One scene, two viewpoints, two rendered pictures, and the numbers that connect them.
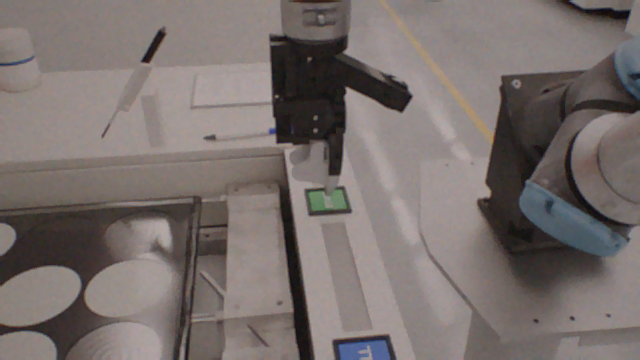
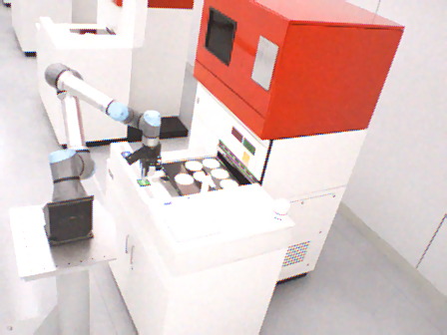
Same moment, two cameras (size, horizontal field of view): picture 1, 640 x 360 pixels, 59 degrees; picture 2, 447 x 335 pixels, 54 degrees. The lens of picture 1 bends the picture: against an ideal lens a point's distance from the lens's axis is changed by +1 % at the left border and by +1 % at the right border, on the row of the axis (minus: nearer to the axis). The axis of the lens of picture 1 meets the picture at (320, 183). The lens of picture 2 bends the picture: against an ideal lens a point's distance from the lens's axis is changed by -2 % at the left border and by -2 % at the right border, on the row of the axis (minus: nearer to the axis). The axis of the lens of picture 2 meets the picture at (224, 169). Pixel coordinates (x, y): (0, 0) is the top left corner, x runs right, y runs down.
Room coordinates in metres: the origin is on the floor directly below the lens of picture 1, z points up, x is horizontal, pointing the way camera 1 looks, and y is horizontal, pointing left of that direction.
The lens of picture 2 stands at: (2.33, -0.49, 2.23)
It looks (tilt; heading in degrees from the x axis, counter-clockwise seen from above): 32 degrees down; 153
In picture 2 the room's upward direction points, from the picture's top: 12 degrees clockwise
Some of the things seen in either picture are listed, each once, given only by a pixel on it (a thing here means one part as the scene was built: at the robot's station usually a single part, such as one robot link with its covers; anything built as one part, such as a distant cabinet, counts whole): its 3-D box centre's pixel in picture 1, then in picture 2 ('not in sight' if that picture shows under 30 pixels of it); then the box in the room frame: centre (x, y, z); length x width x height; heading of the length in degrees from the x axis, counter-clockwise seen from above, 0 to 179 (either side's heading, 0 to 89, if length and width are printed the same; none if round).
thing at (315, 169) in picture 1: (315, 171); not in sight; (0.58, 0.01, 1.02); 0.06 x 0.03 x 0.09; 97
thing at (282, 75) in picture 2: not in sight; (288, 53); (0.23, 0.85, 1.52); 0.81 x 0.75 x 0.59; 7
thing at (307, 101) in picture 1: (309, 86); (150, 154); (0.60, 0.01, 1.12); 0.09 x 0.08 x 0.12; 97
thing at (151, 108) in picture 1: (139, 102); (208, 184); (0.75, 0.27, 1.03); 0.06 x 0.04 x 0.13; 97
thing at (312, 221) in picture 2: not in sight; (252, 207); (0.23, 0.88, 0.41); 0.82 x 0.71 x 0.82; 7
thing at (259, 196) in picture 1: (253, 195); not in sight; (0.71, 0.10, 0.89); 0.08 x 0.03 x 0.03; 97
